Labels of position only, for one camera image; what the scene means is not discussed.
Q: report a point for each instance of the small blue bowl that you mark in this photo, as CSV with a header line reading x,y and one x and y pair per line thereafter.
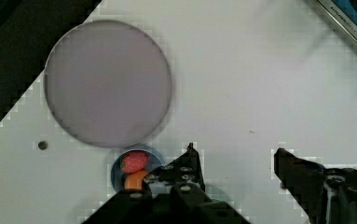
x,y
118,177

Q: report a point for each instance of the orange toy fruit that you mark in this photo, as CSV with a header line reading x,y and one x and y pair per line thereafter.
x,y
135,180

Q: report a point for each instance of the red toy strawberry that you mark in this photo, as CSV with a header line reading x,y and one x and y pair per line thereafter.
x,y
133,162

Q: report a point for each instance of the round grey plate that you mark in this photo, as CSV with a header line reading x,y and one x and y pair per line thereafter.
x,y
108,84

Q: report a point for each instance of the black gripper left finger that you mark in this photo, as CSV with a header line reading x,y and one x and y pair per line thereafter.
x,y
186,169

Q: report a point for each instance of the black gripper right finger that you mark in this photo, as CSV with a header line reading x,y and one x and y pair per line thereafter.
x,y
327,195

